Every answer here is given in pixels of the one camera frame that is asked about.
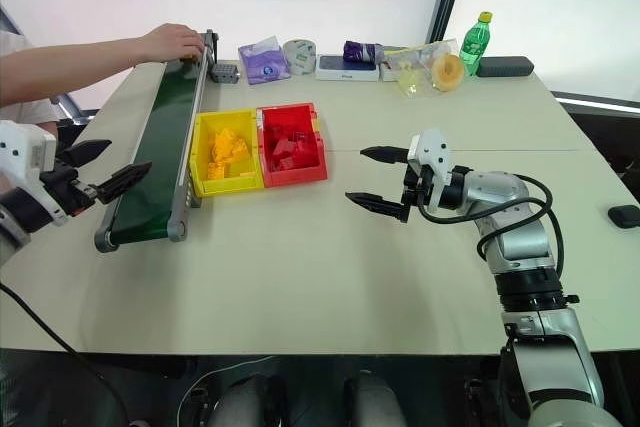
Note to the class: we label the red toy block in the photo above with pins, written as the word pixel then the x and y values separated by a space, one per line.
pixel 301 139
pixel 287 163
pixel 281 147

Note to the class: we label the person's bare forearm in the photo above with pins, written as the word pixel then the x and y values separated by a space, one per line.
pixel 65 69

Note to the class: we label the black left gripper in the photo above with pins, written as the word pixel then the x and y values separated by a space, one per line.
pixel 65 189

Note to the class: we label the purple tissue pack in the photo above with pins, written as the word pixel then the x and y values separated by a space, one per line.
pixel 264 63

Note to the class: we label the green conveyor belt grey frame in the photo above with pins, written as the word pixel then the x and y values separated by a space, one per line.
pixel 157 147

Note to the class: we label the yellow plastic bin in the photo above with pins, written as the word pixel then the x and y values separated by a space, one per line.
pixel 227 187

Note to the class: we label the small yellow toy block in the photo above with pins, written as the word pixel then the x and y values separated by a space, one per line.
pixel 188 59

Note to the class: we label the person's bare hand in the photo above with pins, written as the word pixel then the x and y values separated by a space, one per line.
pixel 170 42

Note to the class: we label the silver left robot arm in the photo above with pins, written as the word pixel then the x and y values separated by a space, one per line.
pixel 17 219

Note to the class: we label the red plastic bin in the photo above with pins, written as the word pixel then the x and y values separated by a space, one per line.
pixel 295 177

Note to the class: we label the yellow tape roll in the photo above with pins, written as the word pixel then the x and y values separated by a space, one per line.
pixel 447 72

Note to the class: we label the grey tape roll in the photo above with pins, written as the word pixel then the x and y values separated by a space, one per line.
pixel 300 58

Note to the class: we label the clear plastic bag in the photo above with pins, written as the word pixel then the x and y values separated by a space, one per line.
pixel 417 72

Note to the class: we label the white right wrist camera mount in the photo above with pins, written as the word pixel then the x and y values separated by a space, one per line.
pixel 432 147

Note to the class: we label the small black rounded case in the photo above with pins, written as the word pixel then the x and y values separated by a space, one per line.
pixel 625 216

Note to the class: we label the green plastic bottle yellow cap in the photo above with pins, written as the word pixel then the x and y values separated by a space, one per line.
pixel 474 47

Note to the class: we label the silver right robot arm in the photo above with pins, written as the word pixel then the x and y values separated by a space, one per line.
pixel 530 247

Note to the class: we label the white box blue lid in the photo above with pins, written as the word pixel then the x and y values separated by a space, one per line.
pixel 345 69

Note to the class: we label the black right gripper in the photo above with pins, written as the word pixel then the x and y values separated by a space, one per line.
pixel 416 187

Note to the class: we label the dark rounded shape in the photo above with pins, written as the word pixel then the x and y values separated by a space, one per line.
pixel 247 402
pixel 375 399

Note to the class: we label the black oblong case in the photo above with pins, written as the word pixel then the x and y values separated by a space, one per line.
pixel 505 66

